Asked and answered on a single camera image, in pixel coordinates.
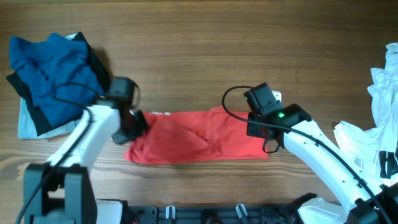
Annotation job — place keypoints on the blue folded shirt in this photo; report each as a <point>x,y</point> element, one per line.
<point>56,66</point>

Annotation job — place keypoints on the white crumpled clothes pile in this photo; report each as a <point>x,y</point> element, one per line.
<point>375,150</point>

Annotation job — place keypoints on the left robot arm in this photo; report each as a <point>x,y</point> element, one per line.
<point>60,190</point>

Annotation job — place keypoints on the red soccer t-shirt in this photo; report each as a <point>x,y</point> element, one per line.
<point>193,136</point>

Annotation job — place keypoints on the black folded shirt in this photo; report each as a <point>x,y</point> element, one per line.
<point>99,68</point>

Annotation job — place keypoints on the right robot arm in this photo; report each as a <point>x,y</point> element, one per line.
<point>362,198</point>

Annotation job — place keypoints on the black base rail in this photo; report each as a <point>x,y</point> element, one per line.
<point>263,214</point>

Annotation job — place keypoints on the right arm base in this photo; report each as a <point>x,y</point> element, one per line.
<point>310,208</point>

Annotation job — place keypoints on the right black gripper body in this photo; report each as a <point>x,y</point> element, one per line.
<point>253,129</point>

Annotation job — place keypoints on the grey folded shirt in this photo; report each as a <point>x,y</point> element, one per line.
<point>40,67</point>

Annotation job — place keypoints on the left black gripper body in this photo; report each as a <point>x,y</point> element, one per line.
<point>134,128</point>

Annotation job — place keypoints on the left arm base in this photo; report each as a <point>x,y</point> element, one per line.
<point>112,212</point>

